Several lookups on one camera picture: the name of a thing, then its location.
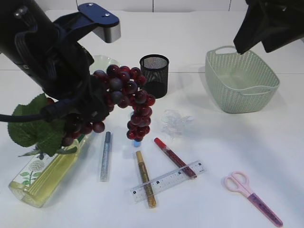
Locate green wavy glass plate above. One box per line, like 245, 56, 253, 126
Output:
89, 55, 120, 74

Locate blue capped scissors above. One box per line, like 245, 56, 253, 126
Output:
130, 111, 143, 148

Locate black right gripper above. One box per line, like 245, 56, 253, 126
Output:
40, 13, 109, 121

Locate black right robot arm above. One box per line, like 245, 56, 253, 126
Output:
0, 0, 121, 123

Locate pink capped scissors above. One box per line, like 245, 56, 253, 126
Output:
223, 171, 284, 228

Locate silver glitter pen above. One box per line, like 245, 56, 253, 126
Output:
100, 132, 112, 182

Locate clear plastic sheet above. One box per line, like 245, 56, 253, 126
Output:
161, 109, 194, 141

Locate black mesh pen holder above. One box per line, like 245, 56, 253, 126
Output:
140, 54, 169, 99

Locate green woven plastic basket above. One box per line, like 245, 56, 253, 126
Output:
205, 46, 280, 114

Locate silver blue wrist camera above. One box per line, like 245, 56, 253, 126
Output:
78, 3, 121, 43

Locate red glitter pen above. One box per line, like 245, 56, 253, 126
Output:
154, 138, 197, 179

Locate purple grape bunch with leaves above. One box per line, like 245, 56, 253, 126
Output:
8, 65, 155, 160

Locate gold glitter pen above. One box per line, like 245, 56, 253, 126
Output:
136, 151, 157, 208

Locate clear plastic ruler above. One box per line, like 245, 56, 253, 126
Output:
130, 160, 206, 203

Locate yellow tea bottle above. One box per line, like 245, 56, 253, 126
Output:
9, 135, 90, 208

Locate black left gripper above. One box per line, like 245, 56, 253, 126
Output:
233, 0, 304, 54

